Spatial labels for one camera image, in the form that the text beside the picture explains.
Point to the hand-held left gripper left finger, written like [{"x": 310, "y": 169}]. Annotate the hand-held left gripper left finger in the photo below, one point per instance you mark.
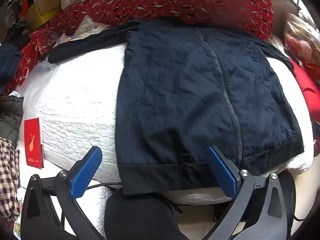
[{"x": 85, "y": 173}]

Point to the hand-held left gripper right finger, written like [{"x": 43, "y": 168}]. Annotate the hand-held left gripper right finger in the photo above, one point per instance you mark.
[{"x": 223, "y": 173}]

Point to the dark navy zip jacket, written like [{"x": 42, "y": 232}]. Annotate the dark navy zip jacket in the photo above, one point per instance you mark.
[{"x": 175, "y": 92}]

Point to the white quilted blanket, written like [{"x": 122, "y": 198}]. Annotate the white quilted blanket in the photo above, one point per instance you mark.
[{"x": 80, "y": 105}]

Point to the black knit cloth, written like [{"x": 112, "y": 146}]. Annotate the black knit cloth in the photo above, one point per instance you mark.
[{"x": 140, "y": 217}]

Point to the plaid cloth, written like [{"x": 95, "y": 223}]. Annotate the plaid cloth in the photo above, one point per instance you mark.
[{"x": 7, "y": 180}]

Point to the olive quilted jacket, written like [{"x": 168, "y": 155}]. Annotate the olive quilted jacket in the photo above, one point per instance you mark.
[{"x": 10, "y": 117}]

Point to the clear plastic bag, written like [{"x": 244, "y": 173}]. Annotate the clear plastic bag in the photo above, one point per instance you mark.
[{"x": 42, "y": 80}]

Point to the plain red cloth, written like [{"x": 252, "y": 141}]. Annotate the plain red cloth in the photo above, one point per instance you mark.
[{"x": 308, "y": 87}]

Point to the dark denim clothing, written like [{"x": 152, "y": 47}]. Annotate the dark denim clothing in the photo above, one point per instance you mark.
[{"x": 8, "y": 60}]

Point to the crumpled white plastic wrapper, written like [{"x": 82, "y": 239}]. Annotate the crumpled white plastic wrapper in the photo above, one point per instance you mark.
[{"x": 88, "y": 27}]

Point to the doll with brown hair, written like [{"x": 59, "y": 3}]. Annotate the doll with brown hair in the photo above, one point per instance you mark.
[{"x": 302, "y": 45}]

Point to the yellow cardboard box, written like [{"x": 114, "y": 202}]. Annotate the yellow cardboard box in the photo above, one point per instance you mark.
[{"x": 42, "y": 12}]

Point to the red penguin printed blanket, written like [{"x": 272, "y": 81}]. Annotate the red penguin printed blanket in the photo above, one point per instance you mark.
[{"x": 200, "y": 2}]

